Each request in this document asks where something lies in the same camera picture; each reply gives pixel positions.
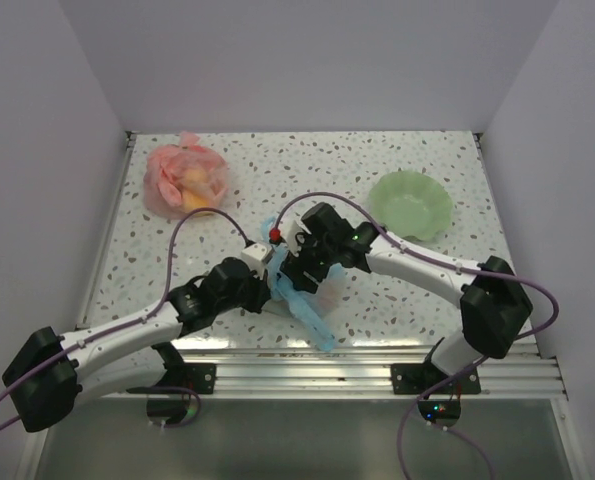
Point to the blue printed plastic bag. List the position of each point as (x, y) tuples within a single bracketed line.
[(310, 309)]

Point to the orange fruit in pink bag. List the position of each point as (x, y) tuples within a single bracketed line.
[(196, 190)]

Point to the right black mounting bracket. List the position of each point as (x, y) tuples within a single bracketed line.
[(415, 378)]

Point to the left black mounting bracket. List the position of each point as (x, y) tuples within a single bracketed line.
[(199, 377)]

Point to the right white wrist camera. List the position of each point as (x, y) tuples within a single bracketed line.
[(290, 233)]

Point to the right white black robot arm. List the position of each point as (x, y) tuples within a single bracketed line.
[(493, 306)]

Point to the pink plastic bag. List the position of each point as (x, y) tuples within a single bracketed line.
[(165, 167)]

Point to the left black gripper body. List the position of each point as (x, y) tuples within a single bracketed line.
[(249, 295)]

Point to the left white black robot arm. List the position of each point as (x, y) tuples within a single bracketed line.
[(51, 373)]

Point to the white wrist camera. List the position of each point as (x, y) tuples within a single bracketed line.
[(290, 233), (257, 257)]

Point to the green wavy bowl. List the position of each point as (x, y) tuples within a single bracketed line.
[(411, 205)]

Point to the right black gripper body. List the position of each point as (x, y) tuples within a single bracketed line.
[(315, 258)]

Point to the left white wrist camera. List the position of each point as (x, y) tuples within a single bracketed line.
[(257, 257)]

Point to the black mounting bracket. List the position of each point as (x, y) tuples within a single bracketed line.
[(415, 378), (199, 377)]

